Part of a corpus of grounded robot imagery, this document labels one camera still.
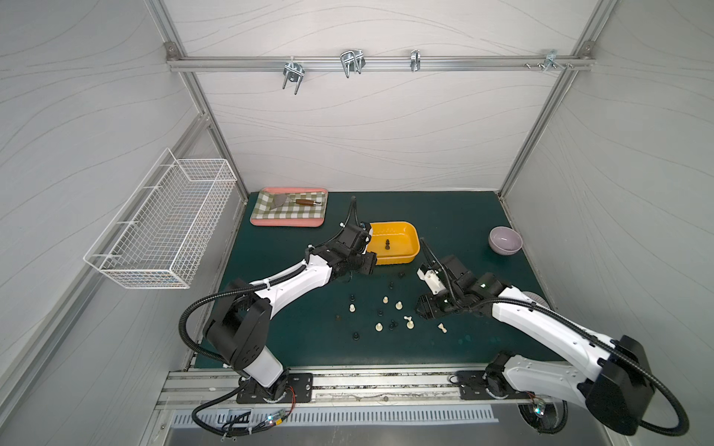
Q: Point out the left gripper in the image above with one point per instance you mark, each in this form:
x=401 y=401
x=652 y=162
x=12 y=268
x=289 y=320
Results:
x=357 y=243

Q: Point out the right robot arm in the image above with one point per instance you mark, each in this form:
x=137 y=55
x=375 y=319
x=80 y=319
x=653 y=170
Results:
x=595 y=372

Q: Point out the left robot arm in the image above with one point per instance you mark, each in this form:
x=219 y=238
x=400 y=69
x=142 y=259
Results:
x=239 y=329

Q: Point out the yellow plastic storage box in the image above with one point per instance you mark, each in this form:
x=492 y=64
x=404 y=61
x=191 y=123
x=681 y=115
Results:
x=404 y=242

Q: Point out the pink tray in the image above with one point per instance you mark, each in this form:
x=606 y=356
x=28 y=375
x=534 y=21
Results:
x=293 y=223

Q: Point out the purple bowl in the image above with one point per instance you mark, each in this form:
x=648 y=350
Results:
x=505 y=241

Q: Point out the green checkered cloth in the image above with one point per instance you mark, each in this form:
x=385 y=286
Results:
x=262 y=209

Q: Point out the pink striped plate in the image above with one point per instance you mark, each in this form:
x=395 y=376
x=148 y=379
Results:
x=537 y=298

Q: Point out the metal hook clamp left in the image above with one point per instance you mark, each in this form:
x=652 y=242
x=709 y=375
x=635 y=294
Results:
x=293 y=74

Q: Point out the metal hook clamp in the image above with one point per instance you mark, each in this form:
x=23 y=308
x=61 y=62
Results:
x=550 y=63
x=293 y=74
x=352 y=61

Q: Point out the metal hook clamp middle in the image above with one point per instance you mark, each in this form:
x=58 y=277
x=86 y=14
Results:
x=352 y=61

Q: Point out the metal hook small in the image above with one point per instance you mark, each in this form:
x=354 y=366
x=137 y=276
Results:
x=415 y=60

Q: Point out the metal hook clamp right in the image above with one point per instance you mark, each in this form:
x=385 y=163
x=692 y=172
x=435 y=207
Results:
x=550 y=63

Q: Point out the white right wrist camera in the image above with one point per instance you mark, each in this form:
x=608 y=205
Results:
x=432 y=280

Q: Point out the wooden handled spatula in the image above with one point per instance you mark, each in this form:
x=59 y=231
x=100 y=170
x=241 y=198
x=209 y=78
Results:
x=282 y=199

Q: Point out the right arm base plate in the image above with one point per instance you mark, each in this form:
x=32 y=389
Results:
x=479 y=385

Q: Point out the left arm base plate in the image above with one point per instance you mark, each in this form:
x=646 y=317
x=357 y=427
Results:
x=288 y=387

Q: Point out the white wire basket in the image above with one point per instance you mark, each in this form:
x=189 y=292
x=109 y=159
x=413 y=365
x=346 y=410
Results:
x=158 y=237

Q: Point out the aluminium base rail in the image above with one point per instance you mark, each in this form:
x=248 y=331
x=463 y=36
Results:
x=373 y=386

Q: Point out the aluminium crossbar rail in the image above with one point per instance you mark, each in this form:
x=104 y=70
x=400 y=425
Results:
x=373 y=63

